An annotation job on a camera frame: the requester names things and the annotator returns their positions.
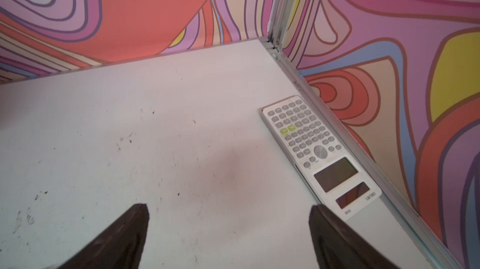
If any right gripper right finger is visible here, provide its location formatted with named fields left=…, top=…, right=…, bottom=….
left=309, top=205, right=397, bottom=269

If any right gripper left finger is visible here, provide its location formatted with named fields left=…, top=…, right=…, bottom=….
left=60, top=203, right=150, bottom=268

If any white calculator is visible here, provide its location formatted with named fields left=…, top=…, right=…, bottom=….
left=260, top=96, right=382, bottom=220

